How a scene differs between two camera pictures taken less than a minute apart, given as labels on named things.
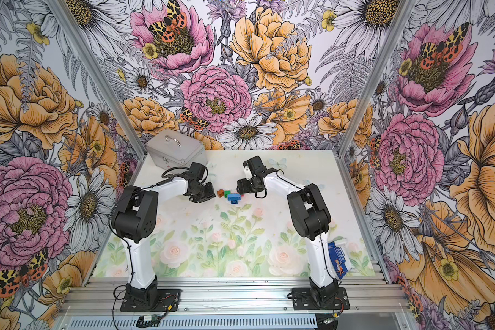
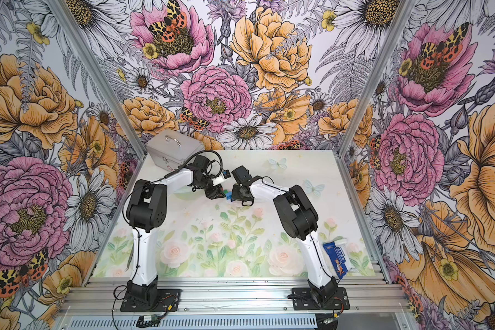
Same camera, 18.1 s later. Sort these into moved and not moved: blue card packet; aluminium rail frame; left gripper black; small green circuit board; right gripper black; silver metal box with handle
Moved: right gripper black; left gripper black
Not moved: silver metal box with handle; small green circuit board; blue card packet; aluminium rail frame
